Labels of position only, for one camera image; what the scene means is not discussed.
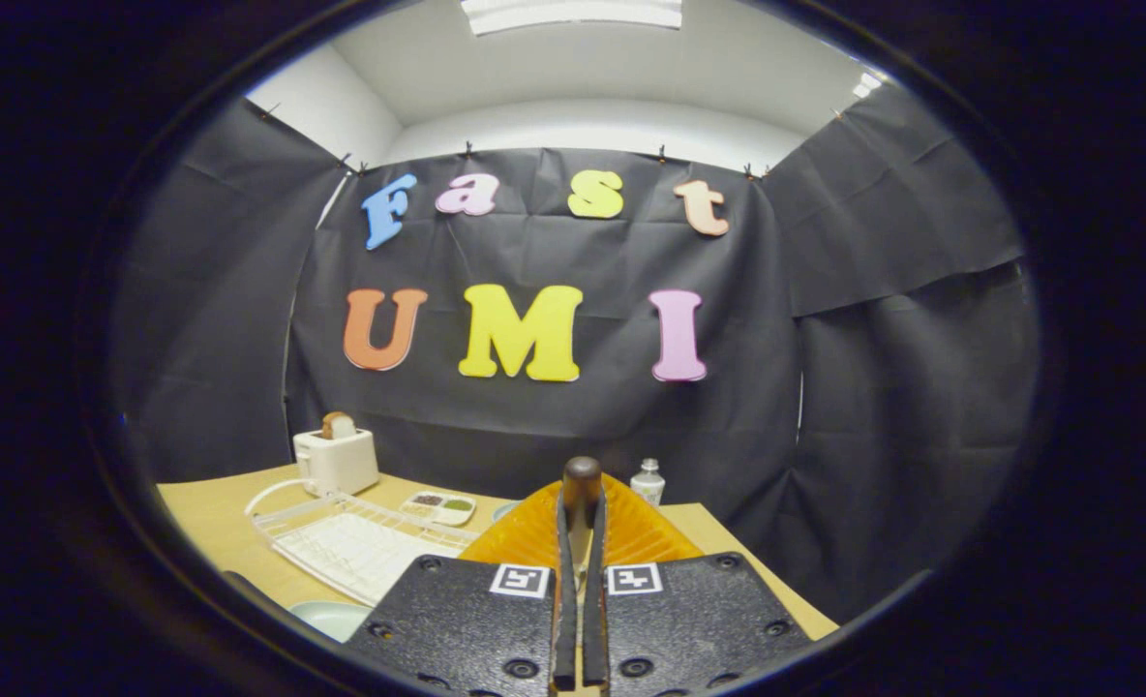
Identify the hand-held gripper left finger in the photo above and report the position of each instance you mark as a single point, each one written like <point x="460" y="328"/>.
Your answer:
<point x="457" y="620"/>

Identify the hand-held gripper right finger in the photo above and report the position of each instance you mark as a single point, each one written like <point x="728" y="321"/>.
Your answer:
<point x="699" y="620"/>

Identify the pale green plate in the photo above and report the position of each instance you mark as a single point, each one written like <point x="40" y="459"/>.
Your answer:
<point x="331" y="618"/>

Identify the white divided condiment dish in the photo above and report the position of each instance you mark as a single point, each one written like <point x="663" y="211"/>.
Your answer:
<point x="437" y="508"/>

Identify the white drip tray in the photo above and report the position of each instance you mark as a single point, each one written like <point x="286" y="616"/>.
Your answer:
<point x="360" y="552"/>

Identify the clear bottle with green drink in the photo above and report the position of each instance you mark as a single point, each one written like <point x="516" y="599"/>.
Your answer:
<point x="647" y="481"/>

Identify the white toaster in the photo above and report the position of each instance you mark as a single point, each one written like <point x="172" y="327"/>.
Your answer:
<point x="336" y="463"/>

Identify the brown bread slice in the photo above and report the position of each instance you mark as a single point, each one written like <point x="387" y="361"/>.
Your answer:
<point x="339" y="426"/>

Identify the small ceiling light panel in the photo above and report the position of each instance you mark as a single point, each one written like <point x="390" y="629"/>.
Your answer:
<point x="866" y="85"/>

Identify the large ceiling light panel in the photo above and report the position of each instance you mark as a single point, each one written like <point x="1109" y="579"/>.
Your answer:
<point x="573" y="12"/>

